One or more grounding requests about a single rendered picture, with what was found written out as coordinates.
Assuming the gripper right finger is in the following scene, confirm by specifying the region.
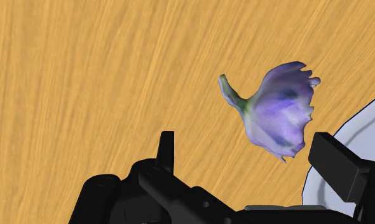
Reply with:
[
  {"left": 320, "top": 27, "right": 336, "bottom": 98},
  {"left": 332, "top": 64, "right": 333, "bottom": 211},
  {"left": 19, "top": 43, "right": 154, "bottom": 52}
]
[{"left": 308, "top": 132, "right": 375, "bottom": 224}]

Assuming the purple flower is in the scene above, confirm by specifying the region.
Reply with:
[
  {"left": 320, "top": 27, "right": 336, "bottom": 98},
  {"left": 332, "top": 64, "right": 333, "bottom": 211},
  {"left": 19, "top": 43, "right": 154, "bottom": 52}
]
[{"left": 218, "top": 60, "right": 322, "bottom": 164}]

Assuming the white plate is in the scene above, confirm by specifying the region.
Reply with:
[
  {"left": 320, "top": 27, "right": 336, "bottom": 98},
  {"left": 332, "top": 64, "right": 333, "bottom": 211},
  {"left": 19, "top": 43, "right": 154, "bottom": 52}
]
[{"left": 301, "top": 93, "right": 375, "bottom": 218}]

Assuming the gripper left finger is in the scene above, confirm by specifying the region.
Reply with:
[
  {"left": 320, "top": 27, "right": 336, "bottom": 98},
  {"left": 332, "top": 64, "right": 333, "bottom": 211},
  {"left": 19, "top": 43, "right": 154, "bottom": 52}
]
[{"left": 68, "top": 130, "right": 243, "bottom": 224}]

